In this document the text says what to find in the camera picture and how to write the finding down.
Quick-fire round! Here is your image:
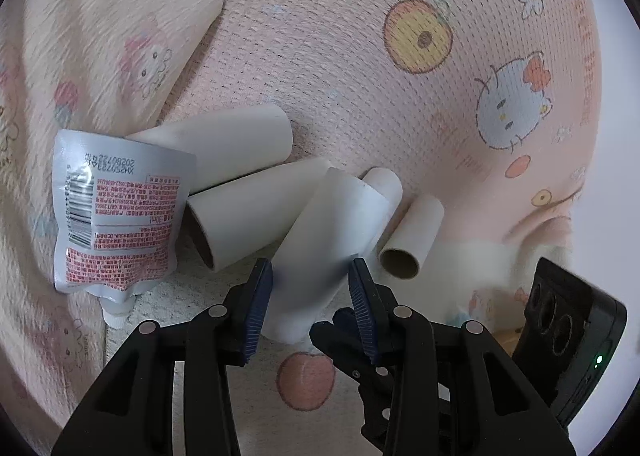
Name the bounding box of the white paper tube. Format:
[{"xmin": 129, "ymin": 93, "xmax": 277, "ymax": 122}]
[
  {"xmin": 262, "ymin": 168, "xmax": 390, "ymax": 344},
  {"xmin": 362, "ymin": 167, "xmax": 404, "ymax": 216},
  {"xmin": 128, "ymin": 104, "xmax": 293, "ymax": 194},
  {"xmin": 186, "ymin": 158, "xmax": 331, "ymax": 272}
]

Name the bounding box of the white paper roll core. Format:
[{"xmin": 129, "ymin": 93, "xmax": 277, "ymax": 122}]
[{"xmin": 378, "ymin": 194, "xmax": 445, "ymax": 279}]

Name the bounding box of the red white spout pouch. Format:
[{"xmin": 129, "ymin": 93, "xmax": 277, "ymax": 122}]
[{"xmin": 52, "ymin": 130, "xmax": 196, "ymax": 329}]

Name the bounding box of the pink cartoon bed sheet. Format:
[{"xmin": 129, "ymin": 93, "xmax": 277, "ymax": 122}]
[{"xmin": 98, "ymin": 0, "xmax": 604, "ymax": 456}]

